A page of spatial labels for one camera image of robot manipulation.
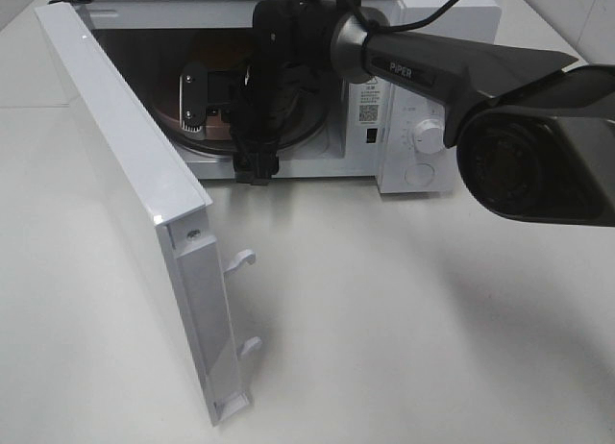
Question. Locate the round white door button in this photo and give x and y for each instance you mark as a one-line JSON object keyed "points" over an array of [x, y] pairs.
{"points": [[420, 175]]}

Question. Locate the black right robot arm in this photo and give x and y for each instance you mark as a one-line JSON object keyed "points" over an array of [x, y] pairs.
{"points": [[533, 131]]}

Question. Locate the pink round plate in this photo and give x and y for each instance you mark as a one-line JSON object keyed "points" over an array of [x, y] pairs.
{"points": [[213, 130]]}

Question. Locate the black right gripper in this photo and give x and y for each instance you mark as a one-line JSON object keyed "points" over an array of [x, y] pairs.
{"points": [[256, 101]]}

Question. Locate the toy hamburger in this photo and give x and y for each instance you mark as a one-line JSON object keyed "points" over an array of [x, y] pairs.
{"points": [[222, 49]]}

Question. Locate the white timer knob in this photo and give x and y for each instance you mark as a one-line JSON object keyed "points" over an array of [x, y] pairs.
{"points": [[428, 136]]}

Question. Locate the white microwave door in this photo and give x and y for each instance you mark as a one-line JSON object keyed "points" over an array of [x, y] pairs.
{"points": [[158, 207]]}

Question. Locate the white microwave oven body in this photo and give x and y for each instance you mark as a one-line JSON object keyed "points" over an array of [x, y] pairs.
{"points": [[126, 59]]}

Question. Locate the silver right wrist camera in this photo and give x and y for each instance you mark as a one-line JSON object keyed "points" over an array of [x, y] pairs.
{"points": [[193, 100]]}

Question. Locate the white warning label sticker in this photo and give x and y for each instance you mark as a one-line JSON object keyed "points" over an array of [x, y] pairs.
{"points": [[369, 100]]}

